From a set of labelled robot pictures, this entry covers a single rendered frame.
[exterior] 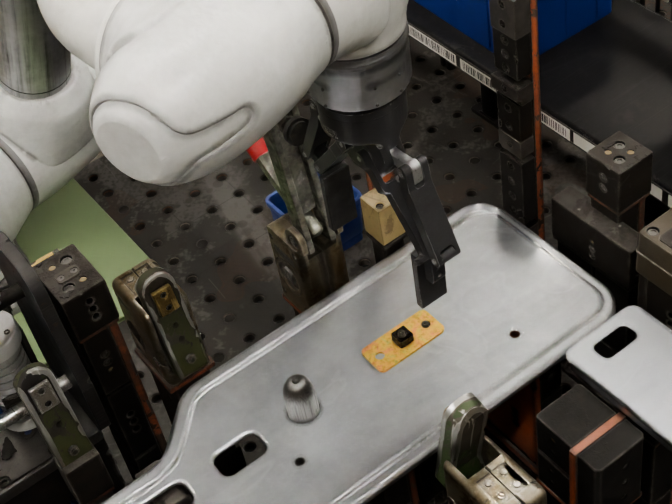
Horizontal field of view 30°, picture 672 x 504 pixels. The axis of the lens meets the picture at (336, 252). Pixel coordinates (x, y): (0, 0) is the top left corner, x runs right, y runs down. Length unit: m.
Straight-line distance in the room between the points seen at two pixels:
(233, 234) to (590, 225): 0.66
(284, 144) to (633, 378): 0.41
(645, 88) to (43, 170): 0.82
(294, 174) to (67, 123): 0.56
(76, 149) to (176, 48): 0.99
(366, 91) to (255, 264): 0.84
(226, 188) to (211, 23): 1.10
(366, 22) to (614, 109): 0.59
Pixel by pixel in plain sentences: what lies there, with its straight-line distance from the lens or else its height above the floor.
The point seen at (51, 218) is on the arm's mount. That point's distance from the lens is 1.97.
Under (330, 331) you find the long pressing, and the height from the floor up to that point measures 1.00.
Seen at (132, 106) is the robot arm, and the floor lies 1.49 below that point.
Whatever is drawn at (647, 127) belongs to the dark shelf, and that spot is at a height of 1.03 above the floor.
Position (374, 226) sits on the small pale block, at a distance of 1.35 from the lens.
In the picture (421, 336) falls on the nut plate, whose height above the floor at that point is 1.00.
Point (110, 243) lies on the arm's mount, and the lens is 1.89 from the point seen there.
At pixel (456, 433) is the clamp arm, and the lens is 1.09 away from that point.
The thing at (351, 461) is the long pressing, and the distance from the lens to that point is 1.20.
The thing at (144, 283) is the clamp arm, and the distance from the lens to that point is 1.25.
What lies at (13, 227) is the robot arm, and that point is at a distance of 1.80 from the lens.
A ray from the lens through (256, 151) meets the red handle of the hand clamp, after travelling 1.33.
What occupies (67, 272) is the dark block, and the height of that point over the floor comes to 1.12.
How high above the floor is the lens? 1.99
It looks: 46 degrees down
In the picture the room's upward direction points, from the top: 12 degrees counter-clockwise
